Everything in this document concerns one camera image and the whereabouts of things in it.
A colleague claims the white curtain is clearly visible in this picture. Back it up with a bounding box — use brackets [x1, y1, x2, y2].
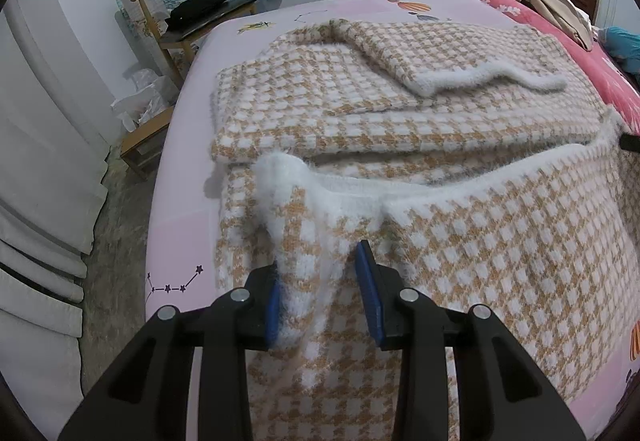
[0, 6, 111, 412]

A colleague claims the beige white houndstooth coat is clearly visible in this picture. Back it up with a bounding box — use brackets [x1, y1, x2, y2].
[207, 18, 640, 441]

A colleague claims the wooden chair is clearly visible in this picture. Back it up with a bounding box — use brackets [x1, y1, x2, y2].
[131, 0, 258, 86]

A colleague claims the bed with pink sheet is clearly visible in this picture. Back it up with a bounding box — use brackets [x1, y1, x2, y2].
[145, 0, 640, 441]

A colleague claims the white plastic bag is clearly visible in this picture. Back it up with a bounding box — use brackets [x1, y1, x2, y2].
[111, 68, 180, 132]

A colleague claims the black bag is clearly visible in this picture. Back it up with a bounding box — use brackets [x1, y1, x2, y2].
[165, 0, 228, 32]

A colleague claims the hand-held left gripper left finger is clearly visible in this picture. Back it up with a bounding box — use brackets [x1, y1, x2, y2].
[59, 261, 281, 441]

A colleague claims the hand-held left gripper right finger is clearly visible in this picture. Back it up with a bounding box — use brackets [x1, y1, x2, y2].
[355, 241, 586, 441]

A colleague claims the pink floral blanket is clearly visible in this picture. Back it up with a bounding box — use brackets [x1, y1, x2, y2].
[439, 0, 640, 136]

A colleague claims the small wooden stool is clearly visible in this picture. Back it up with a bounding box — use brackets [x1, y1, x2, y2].
[120, 108, 173, 182]

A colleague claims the beige clothes pile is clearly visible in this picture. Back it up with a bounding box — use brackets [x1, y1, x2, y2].
[475, 0, 596, 52]

